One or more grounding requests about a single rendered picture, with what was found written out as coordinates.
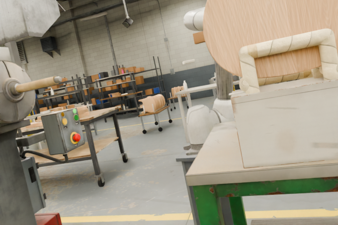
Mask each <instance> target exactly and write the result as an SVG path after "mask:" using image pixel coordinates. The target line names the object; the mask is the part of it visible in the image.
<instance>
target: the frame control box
mask: <svg viewBox="0 0 338 225"><path fill-rule="evenodd" d="M72 109H73V108H70V109H65V110H61V111H63V112H64V113H65V116H64V117H63V118H62V117H61V116H60V113H61V111H57V112H53V113H50V114H46V115H42V116H41V120H42V125H43V129H44V133H45V137H46V141H47V145H48V149H49V154H50V155H59V154H63V156H64V157H65V160H60V159H56V158H53V157H51V156H48V155H45V154H42V153H39V152H36V151H33V150H25V151H23V152H22V156H21V160H25V159H26V156H25V154H26V153H30V154H34V155H37V156H40V157H43V158H46V159H49V160H52V161H55V162H58V163H62V164H65V163H67V162H68V155H67V154H68V152H70V151H72V150H74V149H76V148H78V147H80V146H82V145H84V144H85V140H84V137H83V133H82V129H81V124H80V120H79V115H78V111H77V108H75V109H76V114H73V112H72ZM75 115H78V120H77V121H76V120H75V119H74V116H75ZM63 119H66V120H67V124H65V125H64V124H63V122H62V120H63ZM75 134H80V141H79V142H76V141H75V140H74V139H73V136H74V135H75Z"/></svg>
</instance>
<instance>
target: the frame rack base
mask: <svg viewBox="0 0 338 225"><path fill-rule="evenodd" d="M259 89H260V91H259V92H256V93H251V94H245V93H240V94H234V95H231V104H232V109H233V114H234V120H235V125H236V131H237V136H238V141H239V147H240V152H241V158H242V163H243V168H254V167H265V166H275V165H285V164H296V163H306V162H316V161H326V160H337V159H338V79H333V80H324V79H323V78H313V77H311V78H305V79H299V80H293V81H288V82H282V83H276V84H271V85H265V86H259Z"/></svg>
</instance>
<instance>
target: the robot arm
mask: <svg viewBox="0 0 338 225"><path fill-rule="evenodd" d="M204 9H205V7H203V8H199V9H196V10H193V11H189V12H187V13H186V14H185V16H184V25H185V26H186V28H187V29H189V30H191V31H203V15H204ZM215 72H216V85H217V98H216V100H215V101H214V105H213V109H212V110H209V108H208V107H207V106H205V105H202V104H200V105H196V106H193V107H191V108H189V110H188V112H187V116H186V126H187V132H188V137H189V140H190V145H185V146H184V150H188V151H187V152H186V155H196V154H198V153H199V151H200V149H201V148H202V146H203V144H204V142H205V141H206V139H207V137H208V135H209V134H210V132H211V130H212V129H213V127H214V125H215V124H218V123H225V122H232V121H235V120H234V114H233V109H232V104H231V95H229V94H230V93H232V91H233V75H232V73H230V72H228V71H226V70H225V69H223V68H222V67H221V66H220V65H219V64H218V63H217V62H216V61H215Z"/></svg>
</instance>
